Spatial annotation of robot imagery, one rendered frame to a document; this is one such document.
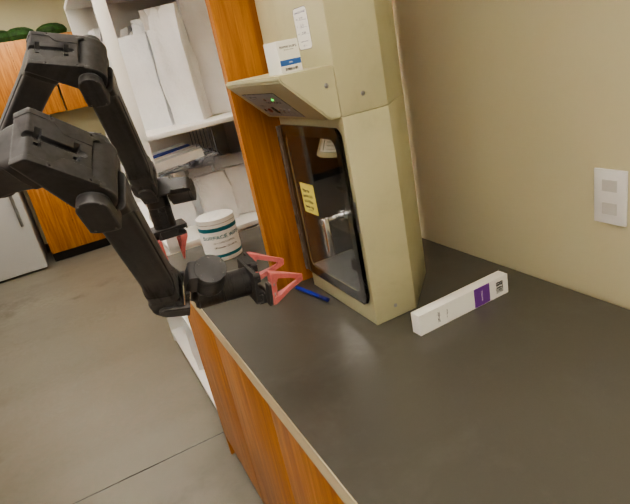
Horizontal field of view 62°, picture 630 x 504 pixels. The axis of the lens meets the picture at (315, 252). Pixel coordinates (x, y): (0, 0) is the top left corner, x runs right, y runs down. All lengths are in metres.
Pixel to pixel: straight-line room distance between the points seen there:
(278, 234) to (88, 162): 0.84
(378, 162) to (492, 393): 0.50
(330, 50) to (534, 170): 0.55
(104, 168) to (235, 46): 0.74
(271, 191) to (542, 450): 0.90
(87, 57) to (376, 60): 0.53
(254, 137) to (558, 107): 0.71
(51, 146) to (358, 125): 0.61
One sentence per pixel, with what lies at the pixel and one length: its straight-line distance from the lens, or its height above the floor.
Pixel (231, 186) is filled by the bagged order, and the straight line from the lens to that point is 2.34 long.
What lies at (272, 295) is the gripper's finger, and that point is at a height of 1.13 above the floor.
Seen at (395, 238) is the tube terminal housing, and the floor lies 1.13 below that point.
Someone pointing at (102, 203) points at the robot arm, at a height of 1.42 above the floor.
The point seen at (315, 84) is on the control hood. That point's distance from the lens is 1.04.
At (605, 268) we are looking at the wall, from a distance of 1.28.
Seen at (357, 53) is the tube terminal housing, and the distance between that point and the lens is 1.09.
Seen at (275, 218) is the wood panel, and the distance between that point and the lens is 1.43.
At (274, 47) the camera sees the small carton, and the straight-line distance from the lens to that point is 1.09.
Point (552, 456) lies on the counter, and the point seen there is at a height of 0.94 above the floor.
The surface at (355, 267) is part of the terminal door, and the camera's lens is 1.17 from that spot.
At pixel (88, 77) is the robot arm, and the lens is 1.03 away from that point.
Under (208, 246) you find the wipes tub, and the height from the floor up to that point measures 1.00.
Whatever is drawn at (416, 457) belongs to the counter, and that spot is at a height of 0.94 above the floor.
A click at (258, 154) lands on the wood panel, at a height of 1.32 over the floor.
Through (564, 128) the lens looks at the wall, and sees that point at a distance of 1.24.
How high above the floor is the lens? 1.54
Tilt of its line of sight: 21 degrees down
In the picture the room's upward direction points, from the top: 12 degrees counter-clockwise
